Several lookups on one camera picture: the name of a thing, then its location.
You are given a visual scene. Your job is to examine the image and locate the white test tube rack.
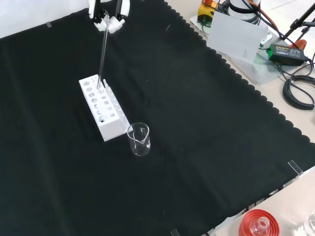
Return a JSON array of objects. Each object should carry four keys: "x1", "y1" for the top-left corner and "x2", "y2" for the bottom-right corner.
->
[{"x1": 78, "y1": 74, "x2": 131, "y2": 143}]

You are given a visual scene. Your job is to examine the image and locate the orange clamp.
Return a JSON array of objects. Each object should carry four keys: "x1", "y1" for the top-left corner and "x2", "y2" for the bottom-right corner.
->
[{"x1": 289, "y1": 38, "x2": 308, "y2": 50}]

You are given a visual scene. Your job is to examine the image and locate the yellow stop button box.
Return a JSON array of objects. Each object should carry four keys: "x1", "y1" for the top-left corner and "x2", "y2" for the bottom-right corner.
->
[{"x1": 198, "y1": 0, "x2": 219, "y2": 23}]

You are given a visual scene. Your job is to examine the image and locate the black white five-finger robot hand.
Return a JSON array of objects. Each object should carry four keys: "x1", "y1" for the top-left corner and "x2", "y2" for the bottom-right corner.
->
[{"x1": 88, "y1": 0, "x2": 130, "y2": 34}]

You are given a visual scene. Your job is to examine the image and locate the black bench cloth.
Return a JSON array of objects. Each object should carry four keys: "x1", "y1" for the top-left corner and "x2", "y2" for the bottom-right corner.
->
[{"x1": 0, "y1": 0, "x2": 315, "y2": 236}]

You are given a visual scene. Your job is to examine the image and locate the pale grey board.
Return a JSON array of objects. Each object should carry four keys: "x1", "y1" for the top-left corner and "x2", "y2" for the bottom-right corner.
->
[{"x1": 207, "y1": 11, "x2": 269, "y2": 65}]

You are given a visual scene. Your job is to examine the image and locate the clear glass vessel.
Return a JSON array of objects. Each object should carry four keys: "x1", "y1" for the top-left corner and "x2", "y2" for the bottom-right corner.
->
[{"x1": 303, "y1": 210, "x2": 315, "y2": 236}]

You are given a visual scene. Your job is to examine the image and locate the small clear glass beaker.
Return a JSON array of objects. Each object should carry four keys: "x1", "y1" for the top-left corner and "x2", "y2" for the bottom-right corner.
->
[{"x1": 126, "y1": 121, "x2": 152, "y2": 157}]

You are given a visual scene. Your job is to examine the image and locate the clear glass rod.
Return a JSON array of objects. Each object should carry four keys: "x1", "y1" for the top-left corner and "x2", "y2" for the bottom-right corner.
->
[{"x1": 96, "y1": 9, "x2": 110, "y2": 90}]

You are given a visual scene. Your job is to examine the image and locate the translucent base plate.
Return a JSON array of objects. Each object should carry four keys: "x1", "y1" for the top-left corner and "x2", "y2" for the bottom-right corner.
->
[{"x1": 189, "y1": 14, "x2": 284, "y2": 86}]

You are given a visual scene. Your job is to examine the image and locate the coiled black cable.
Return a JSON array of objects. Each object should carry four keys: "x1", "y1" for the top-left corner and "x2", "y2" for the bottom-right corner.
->
[{"x1": 282, "y1": 75, "x2": 315, "y2": 111}]

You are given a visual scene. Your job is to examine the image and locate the thin dark wire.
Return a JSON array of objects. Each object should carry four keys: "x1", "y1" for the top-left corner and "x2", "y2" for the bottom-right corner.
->
[{"x1": 165, "y1": 24, "x2": 190, "y2": 41}]

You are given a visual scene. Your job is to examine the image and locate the clear round-bottom flask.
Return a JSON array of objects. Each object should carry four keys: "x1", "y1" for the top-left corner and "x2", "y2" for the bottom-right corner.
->
[{"x1": 250, "y1": 216, "x2": 271, "y2": 236}]

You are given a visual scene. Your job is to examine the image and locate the black tripod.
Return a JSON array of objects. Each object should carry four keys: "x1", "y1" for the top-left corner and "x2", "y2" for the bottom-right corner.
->
[{"x1": 283, "y1": 3, "x2": 315, "y2": 45}]

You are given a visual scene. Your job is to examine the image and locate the black power adapter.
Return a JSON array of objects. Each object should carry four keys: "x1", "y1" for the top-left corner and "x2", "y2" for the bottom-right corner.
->
[{"x1": 267, "y1": 43, "x2": 310, "y2": 66}]

